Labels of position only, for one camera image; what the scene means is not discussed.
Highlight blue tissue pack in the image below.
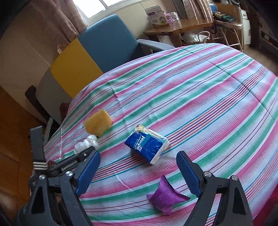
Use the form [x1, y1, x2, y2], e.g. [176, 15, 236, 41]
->
[125, 124, 170, 165]

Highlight yellow sponge block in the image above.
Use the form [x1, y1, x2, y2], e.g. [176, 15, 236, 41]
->
[84, 109, 113, 137]

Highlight orange wooden wardrobe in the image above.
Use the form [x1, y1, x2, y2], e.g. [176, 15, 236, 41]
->
[0, 88, 42, 219]

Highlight striped pink green bedspread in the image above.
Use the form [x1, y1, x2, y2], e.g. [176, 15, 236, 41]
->
[44, 43, 277, 225]

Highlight grey yellow blue headboard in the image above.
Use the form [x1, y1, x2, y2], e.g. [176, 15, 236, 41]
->
[35, 15, 145, 124]

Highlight wooden desk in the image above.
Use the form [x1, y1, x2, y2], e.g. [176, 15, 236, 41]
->
[143, 19, 213, 48]

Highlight pink patterned curtain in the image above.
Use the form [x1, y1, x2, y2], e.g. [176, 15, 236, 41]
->
[30, 1, 87, 47]

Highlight white metal rack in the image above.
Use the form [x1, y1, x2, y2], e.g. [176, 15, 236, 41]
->
[212, 2, 244, 52]

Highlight white box on desk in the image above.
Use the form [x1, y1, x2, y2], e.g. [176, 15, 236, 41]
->
[145, 5, 168, 28]

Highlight window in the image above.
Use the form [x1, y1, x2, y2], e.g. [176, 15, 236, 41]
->
[73, 0, 132, 18]

